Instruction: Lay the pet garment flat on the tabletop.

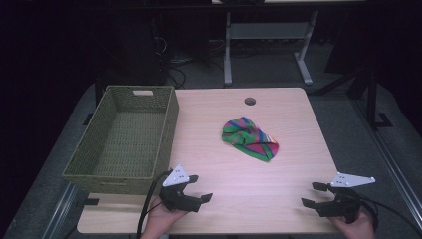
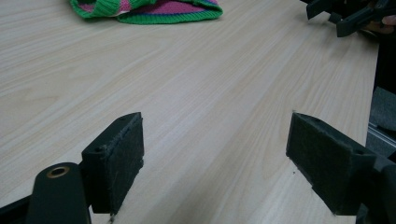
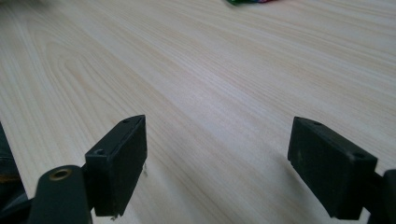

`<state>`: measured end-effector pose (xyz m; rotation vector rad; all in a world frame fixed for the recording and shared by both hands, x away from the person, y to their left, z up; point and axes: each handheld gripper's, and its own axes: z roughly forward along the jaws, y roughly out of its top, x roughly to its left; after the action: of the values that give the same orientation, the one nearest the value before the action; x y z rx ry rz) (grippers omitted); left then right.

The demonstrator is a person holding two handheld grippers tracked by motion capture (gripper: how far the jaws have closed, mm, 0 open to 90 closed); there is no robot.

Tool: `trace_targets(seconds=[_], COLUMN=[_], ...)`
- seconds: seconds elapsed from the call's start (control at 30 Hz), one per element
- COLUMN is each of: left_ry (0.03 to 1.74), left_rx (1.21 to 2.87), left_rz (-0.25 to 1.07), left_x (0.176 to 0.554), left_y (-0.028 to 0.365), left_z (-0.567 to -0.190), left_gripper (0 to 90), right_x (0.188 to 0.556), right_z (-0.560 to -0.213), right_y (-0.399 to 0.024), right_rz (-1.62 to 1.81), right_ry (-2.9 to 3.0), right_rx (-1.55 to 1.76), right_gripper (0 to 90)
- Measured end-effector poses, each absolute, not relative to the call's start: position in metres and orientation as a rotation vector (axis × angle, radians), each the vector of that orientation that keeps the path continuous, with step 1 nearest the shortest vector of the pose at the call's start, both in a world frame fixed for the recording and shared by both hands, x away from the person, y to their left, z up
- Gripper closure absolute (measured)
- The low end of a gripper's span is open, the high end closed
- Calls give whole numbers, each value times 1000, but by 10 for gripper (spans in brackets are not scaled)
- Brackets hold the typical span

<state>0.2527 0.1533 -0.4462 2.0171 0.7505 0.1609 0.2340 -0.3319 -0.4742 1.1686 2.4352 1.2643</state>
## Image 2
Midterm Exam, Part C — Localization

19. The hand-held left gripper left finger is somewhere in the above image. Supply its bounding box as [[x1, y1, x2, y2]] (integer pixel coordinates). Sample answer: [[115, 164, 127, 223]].
[[81, 111, 145, 216]]

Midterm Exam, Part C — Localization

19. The aluminium frame rail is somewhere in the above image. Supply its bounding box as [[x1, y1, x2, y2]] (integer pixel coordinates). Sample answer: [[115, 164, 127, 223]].
[[367, 122, 396, 147]]

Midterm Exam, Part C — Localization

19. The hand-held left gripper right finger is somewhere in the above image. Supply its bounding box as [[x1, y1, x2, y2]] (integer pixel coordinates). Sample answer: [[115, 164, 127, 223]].
[[285, 111, 378, 217]]

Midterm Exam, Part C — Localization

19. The green and pink knit hat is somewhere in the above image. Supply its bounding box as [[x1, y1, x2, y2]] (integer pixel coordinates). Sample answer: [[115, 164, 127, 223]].
[[69, 0, 224, 25]]

